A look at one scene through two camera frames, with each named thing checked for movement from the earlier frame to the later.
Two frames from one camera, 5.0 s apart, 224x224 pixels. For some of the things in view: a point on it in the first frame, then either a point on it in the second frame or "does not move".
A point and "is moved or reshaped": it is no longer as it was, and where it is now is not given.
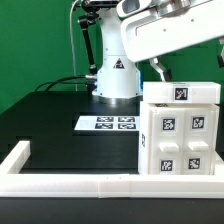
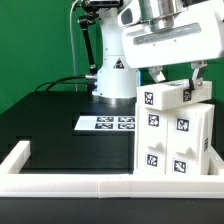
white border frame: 94,185 does not move
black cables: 59,81 does not move
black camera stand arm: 91,9 does not move
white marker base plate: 108,123 does not move
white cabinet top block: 181,93 is moved or reshaped
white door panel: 199,126 → 183,143
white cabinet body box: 178,138 is moved or reshaped
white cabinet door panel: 167,141 → 151,141
